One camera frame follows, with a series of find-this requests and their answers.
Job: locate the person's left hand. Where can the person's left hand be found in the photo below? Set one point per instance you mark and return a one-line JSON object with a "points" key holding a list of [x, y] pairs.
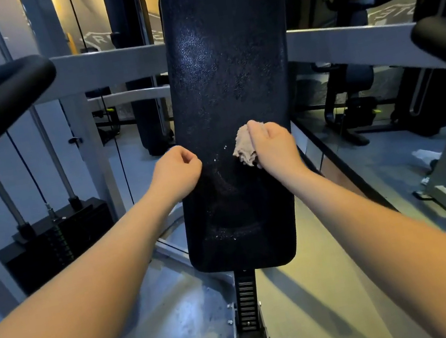
{"points": [[174, 175]]}

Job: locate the person's right hand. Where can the person's right hand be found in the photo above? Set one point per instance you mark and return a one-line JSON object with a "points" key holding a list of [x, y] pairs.
{"points": [[278, 152]]}

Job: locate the beige cleaning cloth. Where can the beige cleaning cloth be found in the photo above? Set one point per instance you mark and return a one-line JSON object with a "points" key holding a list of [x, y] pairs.
{"points": [[244, 146]]}

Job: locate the black padded backrest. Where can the black padded backrest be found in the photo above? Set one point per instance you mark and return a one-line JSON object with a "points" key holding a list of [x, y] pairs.
{"points": [[230, 88]]}

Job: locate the person's right forearm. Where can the person's right forearm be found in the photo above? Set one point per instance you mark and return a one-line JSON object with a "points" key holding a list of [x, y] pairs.
{"points": [[406, 255]]}

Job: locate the person's left forearm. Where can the person's left forearm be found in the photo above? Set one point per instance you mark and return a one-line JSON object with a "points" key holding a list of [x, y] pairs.
{"points": [[73, 322]]}

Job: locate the black seated gym machine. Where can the black seated gym machine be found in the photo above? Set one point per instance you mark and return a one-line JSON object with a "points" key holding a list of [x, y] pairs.
{"points": [[105, 123]]}

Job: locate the black weight plate stack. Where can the black weight plate stack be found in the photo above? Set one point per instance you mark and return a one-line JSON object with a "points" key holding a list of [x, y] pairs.
{"points": [[80, 239]]}

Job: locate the chrome guide rod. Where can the chrome guide rod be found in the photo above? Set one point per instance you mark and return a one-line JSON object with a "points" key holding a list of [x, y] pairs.
{"points": [[1, 193], [52, 153]]}

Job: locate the green white small packet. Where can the green white small packet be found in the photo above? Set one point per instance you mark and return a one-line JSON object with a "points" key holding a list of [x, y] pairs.
{"points": [[425, 181]]}

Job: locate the black pillar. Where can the black pillar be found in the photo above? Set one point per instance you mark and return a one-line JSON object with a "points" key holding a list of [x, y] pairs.
{"points": [[128, 20]]}

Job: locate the brown partition base rail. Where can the brown partition base rail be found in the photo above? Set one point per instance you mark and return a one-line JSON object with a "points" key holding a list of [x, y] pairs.
{"points": [[334, 164]]}

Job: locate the black notched adjustment post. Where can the black notched adjustment post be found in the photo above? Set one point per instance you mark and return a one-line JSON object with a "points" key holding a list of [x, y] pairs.
{"points": [[247, 304]]}

